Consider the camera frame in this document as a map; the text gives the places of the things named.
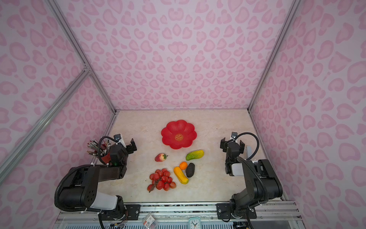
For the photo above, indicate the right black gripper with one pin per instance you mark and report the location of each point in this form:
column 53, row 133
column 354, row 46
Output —
column 232, row 144

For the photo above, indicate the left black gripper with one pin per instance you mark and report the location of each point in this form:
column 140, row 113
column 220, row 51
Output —
column 129, row 147

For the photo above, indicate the green yellow fake cucumber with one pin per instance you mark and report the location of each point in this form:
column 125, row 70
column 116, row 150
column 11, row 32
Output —
column 194, row 155

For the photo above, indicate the pink fake strawberry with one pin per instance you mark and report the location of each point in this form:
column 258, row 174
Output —
column 161, row 157

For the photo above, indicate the dark brown fake avocado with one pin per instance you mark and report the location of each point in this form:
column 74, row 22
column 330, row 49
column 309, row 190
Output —
column 190, row 170

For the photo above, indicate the red fake strawberry bunch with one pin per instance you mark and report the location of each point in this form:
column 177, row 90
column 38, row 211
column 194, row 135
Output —
column 161, row 180

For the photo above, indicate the small orange fake tangerine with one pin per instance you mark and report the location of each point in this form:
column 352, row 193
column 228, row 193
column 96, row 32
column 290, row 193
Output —
column 183, row 166

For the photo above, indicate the yellow fake squash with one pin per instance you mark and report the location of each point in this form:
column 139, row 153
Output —
column 181, row 176

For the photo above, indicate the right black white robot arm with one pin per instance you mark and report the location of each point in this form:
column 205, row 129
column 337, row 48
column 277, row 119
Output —
column 262, row 183

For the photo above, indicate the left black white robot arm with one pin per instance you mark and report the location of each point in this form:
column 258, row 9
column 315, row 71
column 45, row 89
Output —
column 78, row 189

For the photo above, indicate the red flower-shaped fruit bowl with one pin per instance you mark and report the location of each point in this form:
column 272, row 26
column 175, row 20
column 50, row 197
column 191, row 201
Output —
column 178, row 134

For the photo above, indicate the red cup of pencils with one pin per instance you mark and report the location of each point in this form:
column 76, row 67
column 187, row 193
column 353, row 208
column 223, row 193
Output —
column 95, row 149

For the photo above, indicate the red white small tag box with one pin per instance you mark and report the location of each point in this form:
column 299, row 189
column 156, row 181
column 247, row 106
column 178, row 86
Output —
column 150, row 222

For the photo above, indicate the small teal alarm clock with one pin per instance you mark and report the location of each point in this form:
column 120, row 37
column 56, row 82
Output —
column 194, row 223

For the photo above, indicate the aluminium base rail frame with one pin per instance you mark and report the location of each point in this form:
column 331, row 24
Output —
column 175, row 215

